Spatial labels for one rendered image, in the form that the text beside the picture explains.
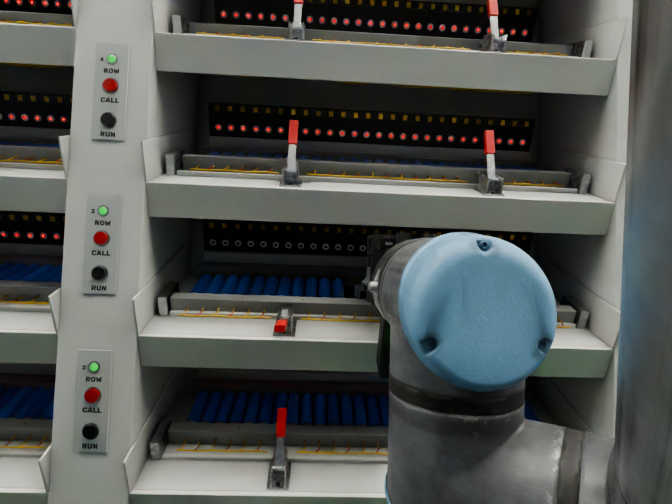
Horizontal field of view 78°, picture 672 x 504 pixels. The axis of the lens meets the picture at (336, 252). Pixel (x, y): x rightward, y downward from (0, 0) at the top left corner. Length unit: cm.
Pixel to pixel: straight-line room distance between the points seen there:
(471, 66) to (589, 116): 20
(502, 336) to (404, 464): 11
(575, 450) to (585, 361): 36
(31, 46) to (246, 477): 61
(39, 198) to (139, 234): 14
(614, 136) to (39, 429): 87
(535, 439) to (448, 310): 10
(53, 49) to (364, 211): 45
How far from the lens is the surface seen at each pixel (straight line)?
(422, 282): 24
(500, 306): 25
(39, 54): 69
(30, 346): 64
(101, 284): 58
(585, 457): 29
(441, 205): 55
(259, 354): 54
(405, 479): 30
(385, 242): 47
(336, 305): 57
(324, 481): 61
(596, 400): 69
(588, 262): 69
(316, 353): 54
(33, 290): 70
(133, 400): 59
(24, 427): 74
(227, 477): 62
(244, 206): 54
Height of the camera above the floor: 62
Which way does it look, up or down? 2 degrees up
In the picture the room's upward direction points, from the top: 2 degrees clockwise
